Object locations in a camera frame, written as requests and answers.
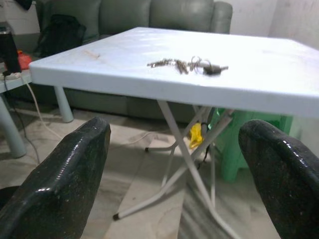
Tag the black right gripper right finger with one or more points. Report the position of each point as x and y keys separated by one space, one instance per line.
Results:
x=286 y=184

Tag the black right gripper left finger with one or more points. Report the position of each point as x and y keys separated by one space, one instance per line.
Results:
x=57 y=184

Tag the bunch of metal keys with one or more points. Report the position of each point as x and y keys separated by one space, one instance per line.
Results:
x=211 y=69

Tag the green plastic stool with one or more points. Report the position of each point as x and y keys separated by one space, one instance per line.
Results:
x=234 y=154

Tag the yellow plastic bag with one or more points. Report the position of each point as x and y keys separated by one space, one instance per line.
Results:
x=195 y=139

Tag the white power strip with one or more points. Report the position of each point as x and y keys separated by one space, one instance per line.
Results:
x=12 y=76

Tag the red plastic bag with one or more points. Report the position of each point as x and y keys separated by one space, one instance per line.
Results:
x=25 y=62

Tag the black box device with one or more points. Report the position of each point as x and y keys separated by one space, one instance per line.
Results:
x=8 y=52

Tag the black bag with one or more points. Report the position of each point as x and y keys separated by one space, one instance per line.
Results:
x=59 y=35

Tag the white folding table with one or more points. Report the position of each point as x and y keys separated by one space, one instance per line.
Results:
x=149 y=44

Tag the green leather sofa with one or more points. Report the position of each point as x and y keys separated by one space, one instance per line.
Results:
x=174 y=15

